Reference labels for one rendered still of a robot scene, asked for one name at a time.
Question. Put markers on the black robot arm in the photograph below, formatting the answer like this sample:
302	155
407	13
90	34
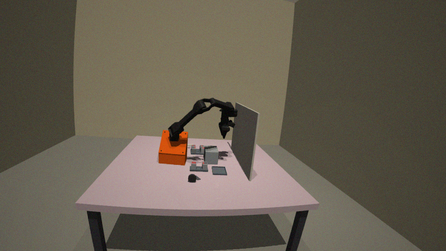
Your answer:
227	110

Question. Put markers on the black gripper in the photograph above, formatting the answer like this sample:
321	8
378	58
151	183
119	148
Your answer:
223	126

